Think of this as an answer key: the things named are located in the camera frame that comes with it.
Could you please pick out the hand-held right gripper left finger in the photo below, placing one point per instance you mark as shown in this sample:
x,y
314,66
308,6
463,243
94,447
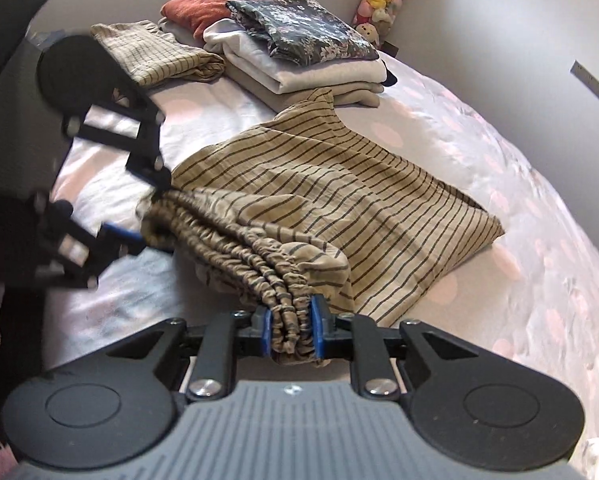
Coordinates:
x,y
265,334

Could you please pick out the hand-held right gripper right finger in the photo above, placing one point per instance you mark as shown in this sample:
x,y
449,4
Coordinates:
x,y
319,331

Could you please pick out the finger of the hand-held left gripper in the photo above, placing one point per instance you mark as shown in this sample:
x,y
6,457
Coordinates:
x,y
118,234
147,160

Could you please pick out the tan striped pants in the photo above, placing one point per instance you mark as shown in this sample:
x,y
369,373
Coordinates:
x,y
354,185

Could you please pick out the folded tan checked garment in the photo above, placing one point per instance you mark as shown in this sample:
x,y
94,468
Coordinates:
x,y
149,55

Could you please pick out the folded white garment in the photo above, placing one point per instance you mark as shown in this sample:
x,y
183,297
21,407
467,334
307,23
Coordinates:
x,y
259,62

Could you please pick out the folded rust red garment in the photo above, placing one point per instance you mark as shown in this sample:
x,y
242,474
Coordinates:
x,y
204,7

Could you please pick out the folded dark floral garment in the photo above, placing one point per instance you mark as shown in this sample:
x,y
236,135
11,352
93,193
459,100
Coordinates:
x,y
304,27

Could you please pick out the folded beige garment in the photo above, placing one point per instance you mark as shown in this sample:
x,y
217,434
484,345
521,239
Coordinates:
x,y
349,91

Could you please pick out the white pink dotted bedspread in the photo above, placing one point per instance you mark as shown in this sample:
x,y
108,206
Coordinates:
x,y
519,170

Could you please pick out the dark wall outlet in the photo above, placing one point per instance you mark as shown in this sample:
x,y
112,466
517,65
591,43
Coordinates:
x,y
389,47

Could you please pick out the grey wall switch panel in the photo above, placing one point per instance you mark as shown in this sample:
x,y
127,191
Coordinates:
x,y
597,89

